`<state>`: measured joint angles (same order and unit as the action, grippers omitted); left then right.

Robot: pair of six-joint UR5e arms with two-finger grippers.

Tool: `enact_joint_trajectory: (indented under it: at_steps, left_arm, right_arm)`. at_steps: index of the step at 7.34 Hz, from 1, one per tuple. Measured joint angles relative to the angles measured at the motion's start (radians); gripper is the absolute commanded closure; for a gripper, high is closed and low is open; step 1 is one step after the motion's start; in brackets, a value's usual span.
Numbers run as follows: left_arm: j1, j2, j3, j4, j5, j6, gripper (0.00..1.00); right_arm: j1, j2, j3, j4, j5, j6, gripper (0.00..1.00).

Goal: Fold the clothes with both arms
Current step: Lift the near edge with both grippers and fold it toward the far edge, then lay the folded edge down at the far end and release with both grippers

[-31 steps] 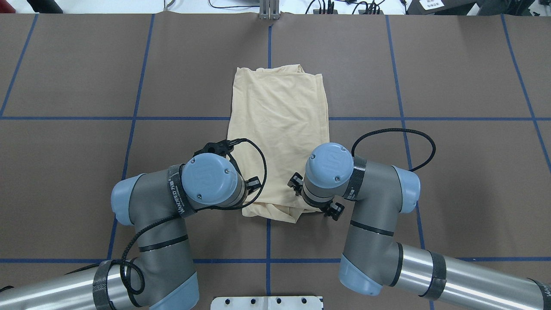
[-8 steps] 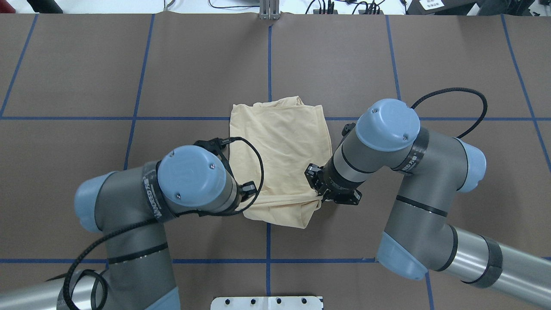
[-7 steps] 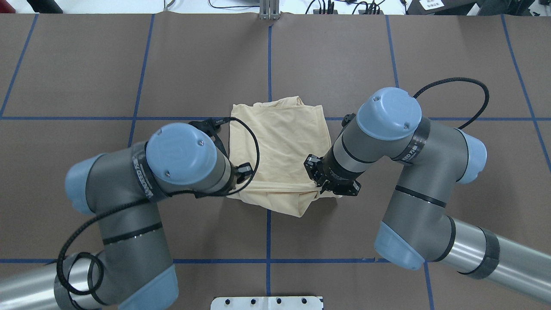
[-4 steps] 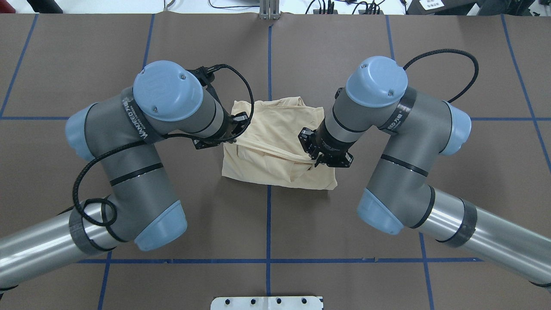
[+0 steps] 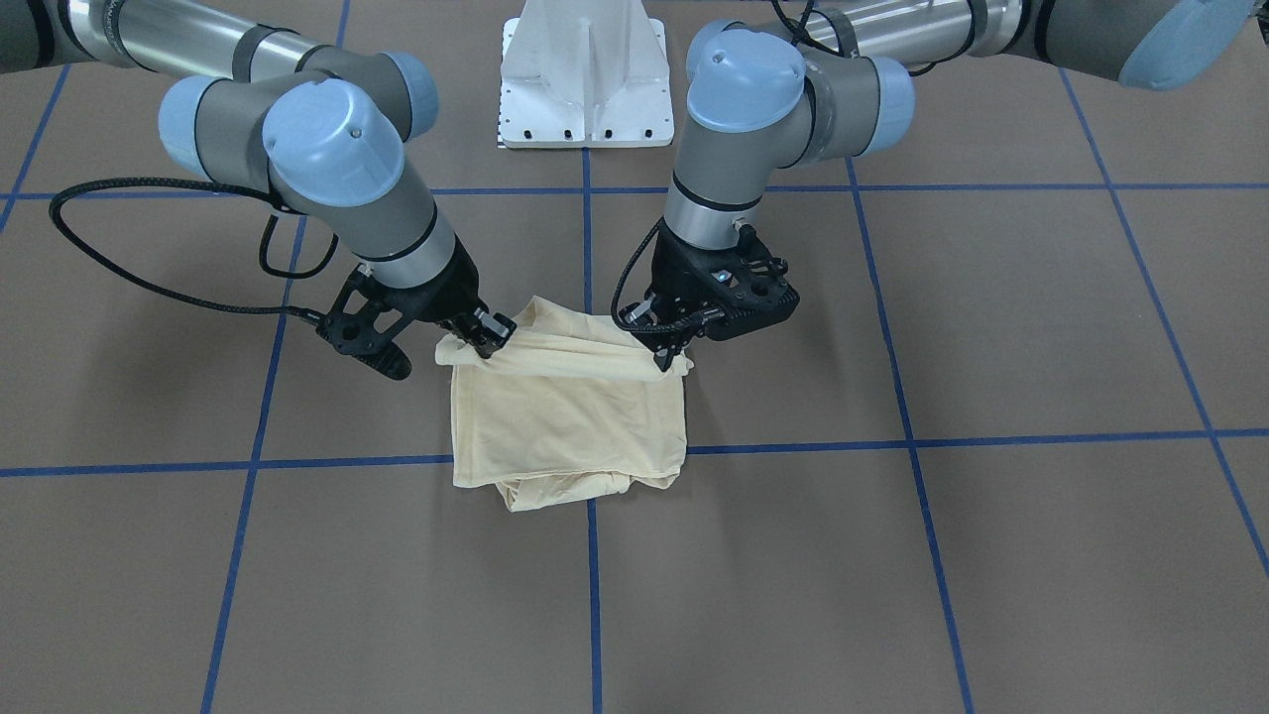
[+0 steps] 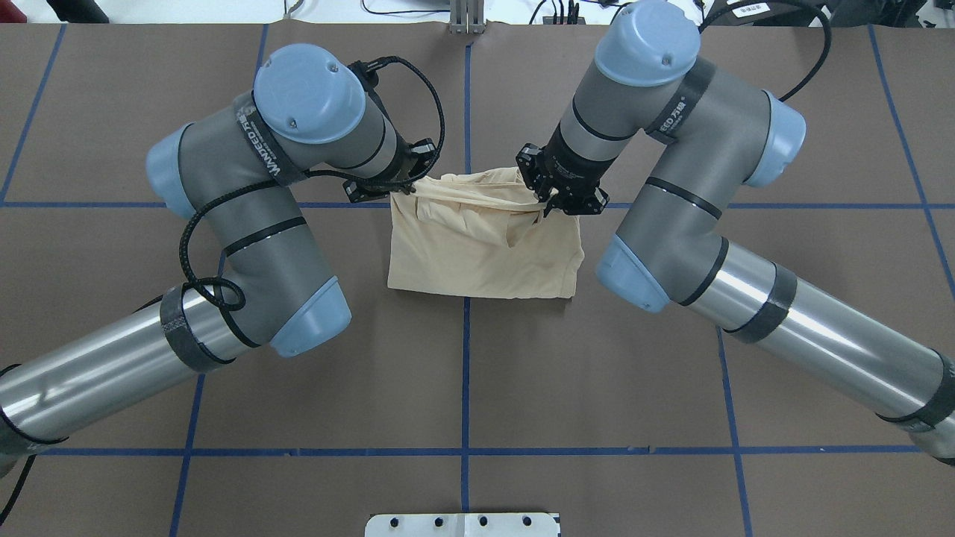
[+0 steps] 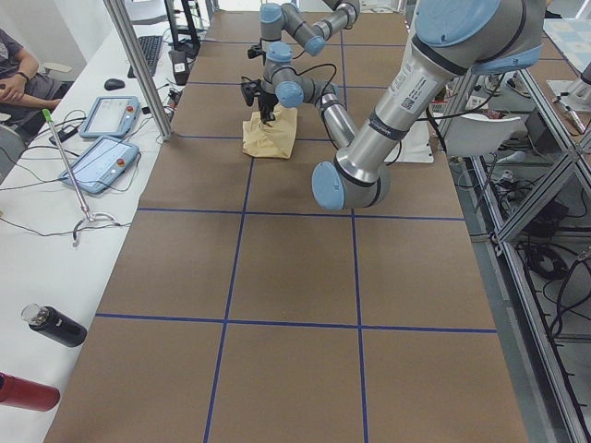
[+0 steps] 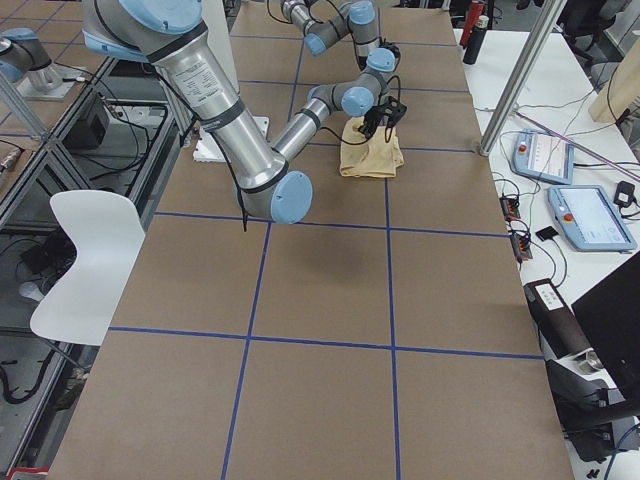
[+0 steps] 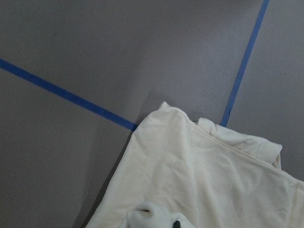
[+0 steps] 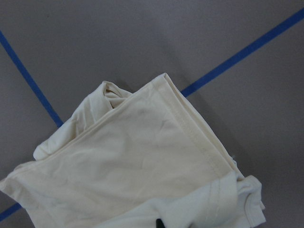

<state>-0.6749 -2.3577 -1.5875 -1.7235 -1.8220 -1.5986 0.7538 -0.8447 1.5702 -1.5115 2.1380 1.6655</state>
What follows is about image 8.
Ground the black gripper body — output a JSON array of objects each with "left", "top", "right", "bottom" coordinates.
[{"left": 360, "top": 105, "right": 387, "bottom": 138}]

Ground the beige long-sleeve printed shirt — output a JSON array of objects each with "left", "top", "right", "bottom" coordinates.
[{"left": 339, "top": 117, "right": 404, "bottom": 178}]

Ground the black bottle with clear cap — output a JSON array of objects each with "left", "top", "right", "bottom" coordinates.
[{"left": 462, "top": 15, "right": 489, "bottom": 65}]

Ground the red bottle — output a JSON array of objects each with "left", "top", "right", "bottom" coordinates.
[{"left": 459, "top": 0, "right": 486, "bottom": 49}]

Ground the blue teach pendant upper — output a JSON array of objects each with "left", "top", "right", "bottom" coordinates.
[{"left": 511, "top": 130, "right": 574, "bottom": 185}]

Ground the blue teach pendant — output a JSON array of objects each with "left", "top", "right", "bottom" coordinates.
[
  {"left": 511, "top": 130, "right": 574, "bottom": 185},
  {"left": 547, "top": 185, "right": 637, "bottom": 252}
]

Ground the blue teach pendant lower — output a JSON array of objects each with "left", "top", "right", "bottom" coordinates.
[{"left": 547, "top": 185, "right": 637, "bottom": 252}]

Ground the black box with white label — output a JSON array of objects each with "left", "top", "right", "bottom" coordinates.
[{"left": 523, "top": 279, "right": 591, "bottom": 358}]

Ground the white plastic chair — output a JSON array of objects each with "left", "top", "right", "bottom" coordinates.
[{"left": 30, "top": 190, "right": 145, "bottom": 346}]

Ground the black monitor on stand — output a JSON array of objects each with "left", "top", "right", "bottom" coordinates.
[{"left": 572, "top": 255, "right": 639, "bottom": 399}]

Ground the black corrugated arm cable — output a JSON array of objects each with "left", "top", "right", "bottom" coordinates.
[{"left": 382, "top": 74, "right": 405, "bottom": 144}]

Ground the grey aluminium frame post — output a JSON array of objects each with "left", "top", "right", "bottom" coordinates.
[{"left": 478, "top": 0, "right": 567, "bottom": 157}]

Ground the aluminium frame rail structure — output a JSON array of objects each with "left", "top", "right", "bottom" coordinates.
[{"left": 1, "top": 56, "right": 183, "bottom": 473}]

